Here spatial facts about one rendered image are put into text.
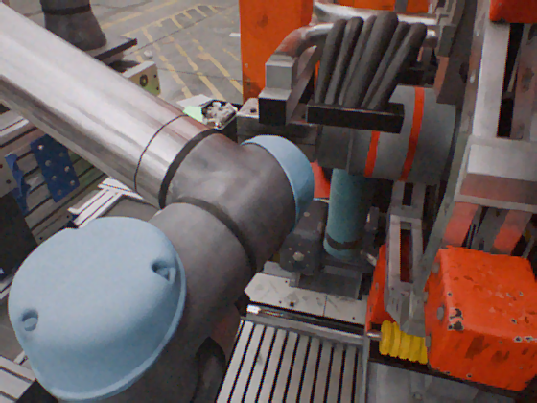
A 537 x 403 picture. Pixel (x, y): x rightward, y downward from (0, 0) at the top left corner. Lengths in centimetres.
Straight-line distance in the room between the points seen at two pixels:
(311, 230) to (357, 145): 56
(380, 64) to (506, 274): 21
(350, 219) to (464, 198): 49
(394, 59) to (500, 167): 13
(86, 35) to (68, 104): 85
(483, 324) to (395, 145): 29
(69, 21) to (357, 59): 90
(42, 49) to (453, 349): 40
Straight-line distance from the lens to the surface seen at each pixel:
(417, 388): 106
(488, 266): 39
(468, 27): 56
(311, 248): 110
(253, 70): 110
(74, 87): 33
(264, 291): 136
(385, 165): 58
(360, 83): 38
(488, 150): 36
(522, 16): 39
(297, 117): 42
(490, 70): 38
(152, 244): 19
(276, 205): 26
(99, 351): 18
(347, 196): 79
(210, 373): 31
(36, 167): 112
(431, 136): 57
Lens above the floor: 113
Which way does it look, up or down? 38 degrees down
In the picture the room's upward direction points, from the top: straight up
